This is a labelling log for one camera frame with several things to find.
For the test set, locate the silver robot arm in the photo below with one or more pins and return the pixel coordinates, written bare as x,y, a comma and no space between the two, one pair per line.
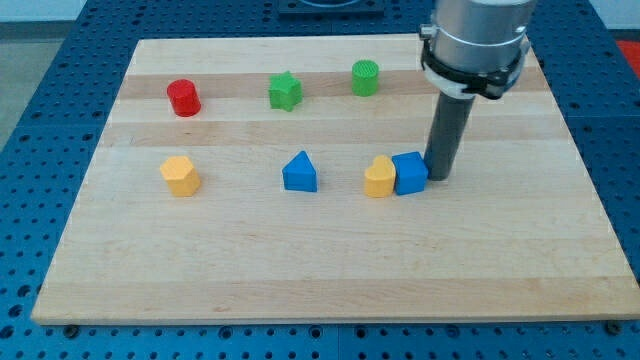
476,47

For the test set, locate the blue triangle block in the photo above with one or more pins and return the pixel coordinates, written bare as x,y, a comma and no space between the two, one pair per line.
299,174

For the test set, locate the yellow hexagon block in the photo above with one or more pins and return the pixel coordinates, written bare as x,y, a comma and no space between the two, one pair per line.
180,176

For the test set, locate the wooden board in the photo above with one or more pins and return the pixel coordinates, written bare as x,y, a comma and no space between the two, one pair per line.
516,233

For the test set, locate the yellow heart block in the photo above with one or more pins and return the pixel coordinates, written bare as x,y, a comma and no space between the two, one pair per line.
379,177

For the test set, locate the blue cube block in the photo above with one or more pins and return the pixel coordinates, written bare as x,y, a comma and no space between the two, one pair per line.
411,173

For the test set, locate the green star block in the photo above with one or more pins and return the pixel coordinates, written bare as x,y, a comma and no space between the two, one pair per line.
285,91

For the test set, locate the green cylinder block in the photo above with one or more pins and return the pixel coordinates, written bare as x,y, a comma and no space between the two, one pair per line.
365,74

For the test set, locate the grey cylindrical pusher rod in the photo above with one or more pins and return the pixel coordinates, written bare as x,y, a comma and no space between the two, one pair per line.
449,122

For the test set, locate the red cylinder block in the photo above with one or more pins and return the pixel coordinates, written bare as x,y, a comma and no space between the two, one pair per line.
184,99

